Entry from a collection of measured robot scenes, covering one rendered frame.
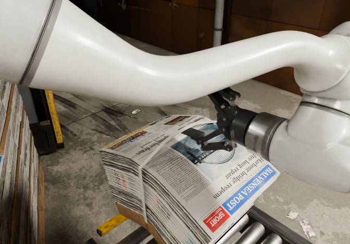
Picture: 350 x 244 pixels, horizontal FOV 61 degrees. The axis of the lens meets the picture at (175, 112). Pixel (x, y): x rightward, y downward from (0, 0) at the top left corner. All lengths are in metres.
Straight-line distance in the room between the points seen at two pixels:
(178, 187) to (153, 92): 0.38
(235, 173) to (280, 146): 0.23
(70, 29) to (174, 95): 0.14
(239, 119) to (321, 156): 0.17
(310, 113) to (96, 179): 2.11
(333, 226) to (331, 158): 1.84
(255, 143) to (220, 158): 0.20
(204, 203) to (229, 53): 0.38
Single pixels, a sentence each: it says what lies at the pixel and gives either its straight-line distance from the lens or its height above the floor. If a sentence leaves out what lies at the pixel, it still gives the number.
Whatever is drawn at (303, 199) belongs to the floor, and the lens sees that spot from 2.45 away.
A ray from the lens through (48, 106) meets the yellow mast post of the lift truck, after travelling 2.66.
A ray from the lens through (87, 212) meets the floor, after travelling 2.27.
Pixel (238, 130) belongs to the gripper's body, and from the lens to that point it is 0.61.
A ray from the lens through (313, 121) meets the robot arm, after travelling 0.55.
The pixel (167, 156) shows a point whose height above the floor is 1.17.
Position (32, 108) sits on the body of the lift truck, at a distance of 2.82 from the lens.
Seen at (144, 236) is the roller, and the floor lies 0.79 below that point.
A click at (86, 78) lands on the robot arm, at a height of 1.52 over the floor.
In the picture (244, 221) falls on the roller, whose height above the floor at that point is 0.79.
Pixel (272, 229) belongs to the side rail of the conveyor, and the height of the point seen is 0.80.
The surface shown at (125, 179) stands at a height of 1.08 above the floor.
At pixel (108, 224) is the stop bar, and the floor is 0.82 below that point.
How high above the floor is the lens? 1.64
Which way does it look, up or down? 30 degrees down
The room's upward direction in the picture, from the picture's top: straight up
